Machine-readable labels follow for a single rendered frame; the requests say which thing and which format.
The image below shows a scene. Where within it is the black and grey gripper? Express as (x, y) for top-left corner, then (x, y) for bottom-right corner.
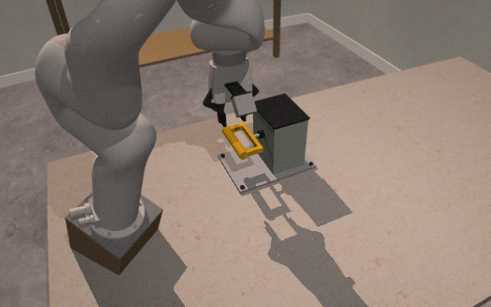
(203, 57), (259, 127)

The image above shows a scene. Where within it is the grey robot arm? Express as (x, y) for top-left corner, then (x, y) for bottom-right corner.
(35, 0), (265, 240)

